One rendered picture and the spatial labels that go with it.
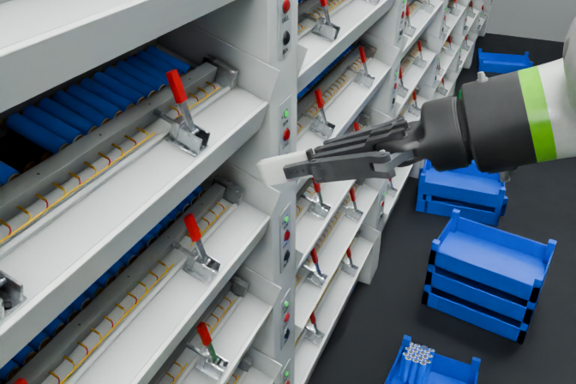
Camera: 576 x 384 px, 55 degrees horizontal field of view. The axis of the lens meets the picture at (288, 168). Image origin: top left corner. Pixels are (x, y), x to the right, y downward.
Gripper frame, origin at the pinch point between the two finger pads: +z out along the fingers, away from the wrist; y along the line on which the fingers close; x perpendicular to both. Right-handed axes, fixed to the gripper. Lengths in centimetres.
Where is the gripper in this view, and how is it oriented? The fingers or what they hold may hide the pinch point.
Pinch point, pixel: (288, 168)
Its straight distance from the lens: 64.3
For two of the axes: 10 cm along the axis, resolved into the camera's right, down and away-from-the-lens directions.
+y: 3.1, -3.8, 8.7
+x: -3.2, -9.0, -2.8
